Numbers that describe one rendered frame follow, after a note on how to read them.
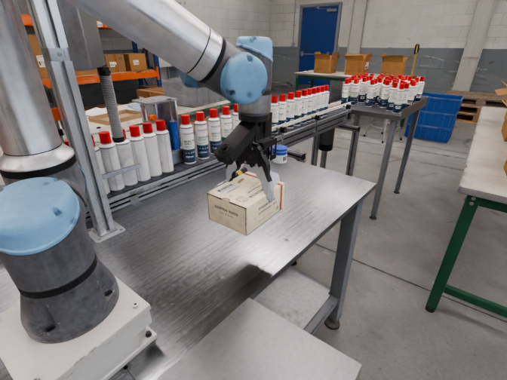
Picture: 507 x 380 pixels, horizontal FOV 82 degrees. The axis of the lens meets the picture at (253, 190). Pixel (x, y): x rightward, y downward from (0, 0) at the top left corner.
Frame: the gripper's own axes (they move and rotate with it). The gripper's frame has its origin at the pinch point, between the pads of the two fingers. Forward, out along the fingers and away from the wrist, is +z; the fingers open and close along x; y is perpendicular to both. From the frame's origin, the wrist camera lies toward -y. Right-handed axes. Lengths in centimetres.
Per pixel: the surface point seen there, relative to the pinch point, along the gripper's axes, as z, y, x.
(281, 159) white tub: 13, 60, 26
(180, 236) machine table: 17.5, -6.7, 19.7
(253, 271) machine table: 17.4, -5.7, -6.6
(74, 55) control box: -31, -17, 38
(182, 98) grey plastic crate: 9, 132, 178
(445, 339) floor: 98, 88, -60
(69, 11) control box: -40, -16, 37
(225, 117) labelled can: -5, 47, 48
